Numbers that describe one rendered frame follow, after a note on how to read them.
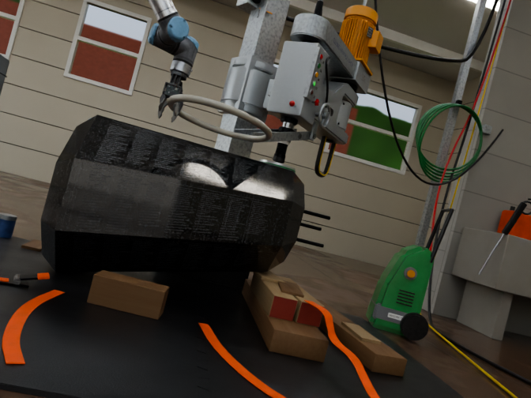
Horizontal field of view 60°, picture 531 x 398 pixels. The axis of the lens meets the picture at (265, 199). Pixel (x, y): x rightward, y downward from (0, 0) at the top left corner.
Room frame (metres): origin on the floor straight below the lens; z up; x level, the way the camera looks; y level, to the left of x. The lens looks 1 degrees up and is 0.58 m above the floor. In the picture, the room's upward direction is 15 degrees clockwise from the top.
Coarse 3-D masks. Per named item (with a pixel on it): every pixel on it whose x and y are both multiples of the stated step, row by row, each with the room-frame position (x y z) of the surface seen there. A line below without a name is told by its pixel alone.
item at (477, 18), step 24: (480, 0) 4.16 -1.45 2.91; (504, 0) 4.22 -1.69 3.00; (480, 24) 4.17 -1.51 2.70; (384, 48) 3.66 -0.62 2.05; (456, 96) 4.16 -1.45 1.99; (456, 144) 4.12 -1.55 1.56; (480, 144) 4.17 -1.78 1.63; (432, 168) 4.14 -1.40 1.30; (456, 168) 4.16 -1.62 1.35; (432, 192) 4.16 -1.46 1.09
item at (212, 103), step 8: (176, 96) 1.88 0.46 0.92; (184, 96) 1.85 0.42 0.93; (192, 96) 1.83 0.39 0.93; (200, 96) 1.83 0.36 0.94; (168, 104) 2.00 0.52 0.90; (208, 104) 1.81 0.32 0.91; (216, 104) 1.81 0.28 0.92; (224, 104) 1.81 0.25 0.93; (184, 112) 2.16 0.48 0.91; (232, 112) 1.82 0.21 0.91; (240, 112) 1.83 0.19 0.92; (192, 120) 2.20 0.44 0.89; (200, 120) 2.24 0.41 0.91; (248, 120) 1.86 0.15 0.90; (256, 120) 1.87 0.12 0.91; (208, 128) 2.25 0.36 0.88; (216, 128) 2.26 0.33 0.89; (264, 128) 1.92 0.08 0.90; (232, 136) 2.26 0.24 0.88; (240, 136) 2.24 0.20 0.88; (248, 136) 2.22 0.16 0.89; (256, 136) 2.19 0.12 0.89; (264, 136) 2.10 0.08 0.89
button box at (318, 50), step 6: (318, 48) 2.47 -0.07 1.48; (318, 54) 2.47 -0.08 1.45; (324, 54) 2.53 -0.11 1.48; (312, 60) 2.48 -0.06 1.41; (318, 60) 2.49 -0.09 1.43; (312, 66) 2.47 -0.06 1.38; (312, 72) 2.47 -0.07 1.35; (318, 72) 2.52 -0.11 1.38; (312, 78) 2.47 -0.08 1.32; (306, 84) 2.48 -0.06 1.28; (312, 84) 2.49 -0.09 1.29; (306, 90) 2.47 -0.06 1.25; (306, 96) 2.47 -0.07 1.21; (312, 96) 2.52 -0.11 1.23
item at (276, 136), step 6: (234, 132) 2.26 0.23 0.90; (240, 132) 2.31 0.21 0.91; (246, 132) 2.35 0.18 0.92; (252, 132) 2.40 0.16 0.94; (258, 132) 2.26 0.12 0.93; (276, 132) 2.40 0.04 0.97; (282, 132) 2.46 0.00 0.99; (288, 132) 2.52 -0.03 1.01; (294, 132) 2.58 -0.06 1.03; (300, 132) 2.65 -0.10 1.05; (306, 132) 2.71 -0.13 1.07; (234, 138) 2.27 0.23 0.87; (276, 138) 2.41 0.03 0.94; (282, 138) 2.47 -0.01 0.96; (288, 138) 2.54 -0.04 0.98; (294, 138) 2.59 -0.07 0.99; (300, 138) 2.67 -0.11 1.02; (306, 138) 2.73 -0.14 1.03
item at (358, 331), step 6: (342, 324) 2.33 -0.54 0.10; (348, 324) 2.32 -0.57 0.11; (354, 324) 2.36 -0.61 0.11; (348, 330) 2.24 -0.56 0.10; (354, 330) 2.21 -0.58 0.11; (360, 330) 2.25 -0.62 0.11; (360, 336) 2.12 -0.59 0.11; (366, 336) 2.14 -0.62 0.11; (372, 336) 2.18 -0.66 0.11; (372, 342) 2.11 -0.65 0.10; (378, 342) 2.12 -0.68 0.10
